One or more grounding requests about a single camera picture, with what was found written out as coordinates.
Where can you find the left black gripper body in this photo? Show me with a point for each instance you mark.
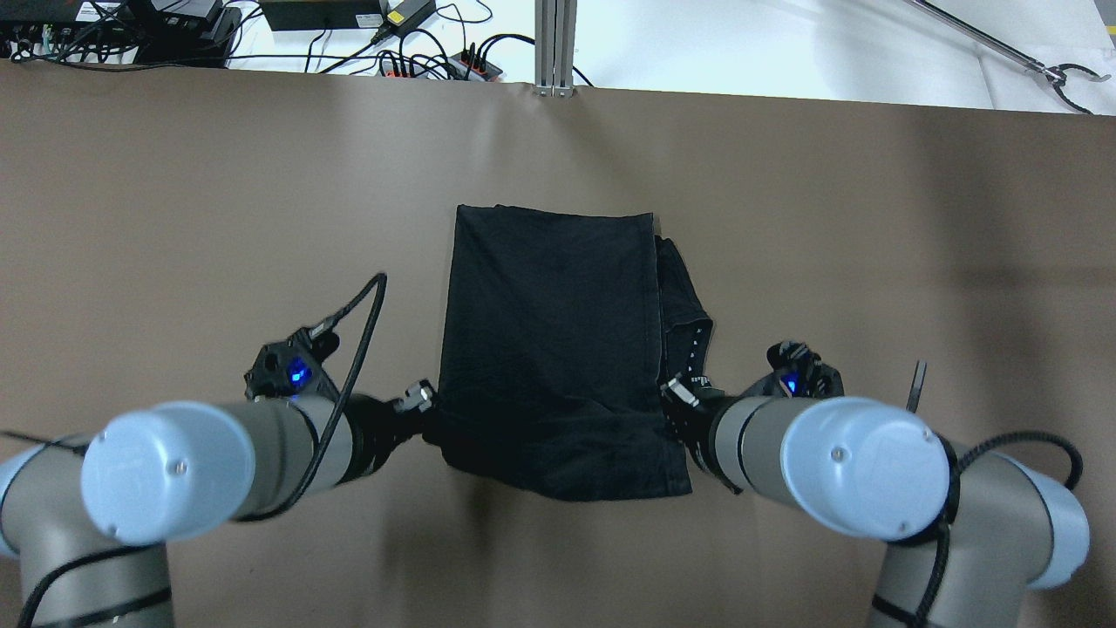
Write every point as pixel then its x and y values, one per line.
pixel 375 433

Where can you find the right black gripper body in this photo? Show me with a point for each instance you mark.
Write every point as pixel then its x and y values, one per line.
pixel 699 427

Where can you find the black graphic t-shirt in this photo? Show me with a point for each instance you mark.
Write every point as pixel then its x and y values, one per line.
pixel 559 332

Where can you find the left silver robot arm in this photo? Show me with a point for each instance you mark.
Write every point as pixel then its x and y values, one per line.
pixel 88 517

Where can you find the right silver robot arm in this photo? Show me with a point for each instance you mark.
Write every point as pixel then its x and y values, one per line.
pixel 969 530

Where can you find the black power strip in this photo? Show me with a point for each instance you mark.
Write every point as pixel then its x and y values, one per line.
pixel 419 66

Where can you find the black power adapter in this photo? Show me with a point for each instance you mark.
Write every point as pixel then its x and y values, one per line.
pixel 344 15

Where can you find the metal grabber tool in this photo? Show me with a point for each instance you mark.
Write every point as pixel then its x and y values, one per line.
pixel 1056 76

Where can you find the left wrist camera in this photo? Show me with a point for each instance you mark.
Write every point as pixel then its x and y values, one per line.
pixel 293 367

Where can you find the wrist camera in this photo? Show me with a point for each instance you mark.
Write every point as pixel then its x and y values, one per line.
pixel 293 367
pixel 799 372

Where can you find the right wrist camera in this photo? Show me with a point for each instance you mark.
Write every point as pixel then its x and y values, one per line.
pixel 799 372

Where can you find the aluminium frame post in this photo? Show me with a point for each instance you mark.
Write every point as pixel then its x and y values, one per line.
pixel 554 35

